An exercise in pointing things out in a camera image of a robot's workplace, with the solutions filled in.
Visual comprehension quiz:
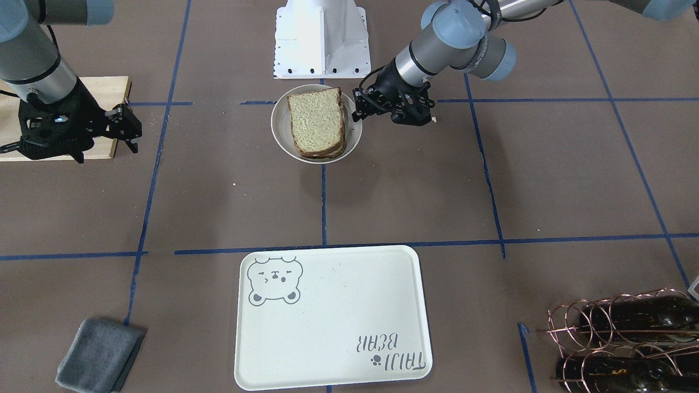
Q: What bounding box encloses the bread slice under egg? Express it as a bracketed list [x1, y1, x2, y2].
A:
[292, 100, 345, 158]

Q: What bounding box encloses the white bear tray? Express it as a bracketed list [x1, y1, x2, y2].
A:
[234, 245, 434, 391]

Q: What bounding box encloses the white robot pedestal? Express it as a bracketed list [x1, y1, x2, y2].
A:
[273, 1, 372, 80]

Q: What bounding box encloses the wooden cutting board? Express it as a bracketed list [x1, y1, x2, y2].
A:
[1, 75, 132, 160]

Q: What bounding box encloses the dark green wine bottle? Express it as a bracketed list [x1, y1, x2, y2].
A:
[579, 294, 698, 343]

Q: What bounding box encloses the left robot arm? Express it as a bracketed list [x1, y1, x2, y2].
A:
[352, 1, 558, 126]

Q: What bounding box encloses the grey folded cloth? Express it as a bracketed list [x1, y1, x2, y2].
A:
[55, 318, 145, 392]

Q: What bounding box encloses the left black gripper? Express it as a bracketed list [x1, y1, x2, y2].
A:
[352, 59, 435, 127]

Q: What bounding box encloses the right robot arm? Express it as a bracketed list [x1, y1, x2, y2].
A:
[1, 1, 143, 164]

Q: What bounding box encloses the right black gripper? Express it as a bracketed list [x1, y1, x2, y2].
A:
[2, 82, 142, 164]

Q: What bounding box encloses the white round plate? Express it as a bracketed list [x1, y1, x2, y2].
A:
[270, 84, 364, 164]

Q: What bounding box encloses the bread slice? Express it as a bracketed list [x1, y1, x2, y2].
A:
[287, 87, 345, 159]
[292, 100, 345, 158]

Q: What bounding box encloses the copper wire bottle rack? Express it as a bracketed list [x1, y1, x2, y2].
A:
[544, 288, 698, 392]

